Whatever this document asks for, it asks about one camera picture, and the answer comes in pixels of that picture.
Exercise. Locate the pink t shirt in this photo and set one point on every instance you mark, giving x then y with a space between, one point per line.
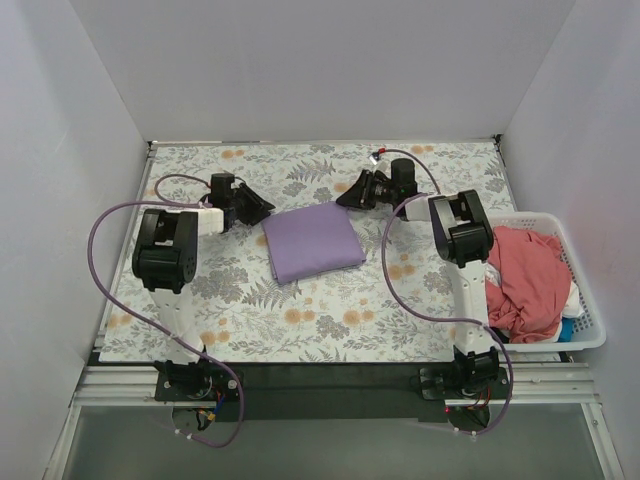
534 285

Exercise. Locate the aluminium table frame rail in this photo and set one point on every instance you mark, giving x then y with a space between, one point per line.
550 426

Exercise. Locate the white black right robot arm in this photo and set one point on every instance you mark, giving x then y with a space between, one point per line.
463 239

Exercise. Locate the white plastic laundry basket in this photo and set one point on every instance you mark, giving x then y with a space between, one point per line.
588 330

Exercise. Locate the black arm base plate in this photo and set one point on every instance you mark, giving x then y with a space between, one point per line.
322 391

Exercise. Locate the blue garment in basket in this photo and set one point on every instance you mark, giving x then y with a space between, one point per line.
566 330

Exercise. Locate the purple t shirt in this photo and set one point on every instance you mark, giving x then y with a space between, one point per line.
312 240

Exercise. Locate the white garment in basket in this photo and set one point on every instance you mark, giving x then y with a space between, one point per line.
573 307

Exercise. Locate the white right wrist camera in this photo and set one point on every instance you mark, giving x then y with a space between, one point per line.
376 158

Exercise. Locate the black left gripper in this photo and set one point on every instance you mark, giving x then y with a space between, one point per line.
242 204

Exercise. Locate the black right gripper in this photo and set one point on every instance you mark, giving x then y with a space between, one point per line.
370 189

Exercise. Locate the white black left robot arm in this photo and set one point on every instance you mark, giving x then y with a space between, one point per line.
165 260

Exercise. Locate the floral patterned table mat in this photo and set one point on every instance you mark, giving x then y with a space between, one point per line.
243 315

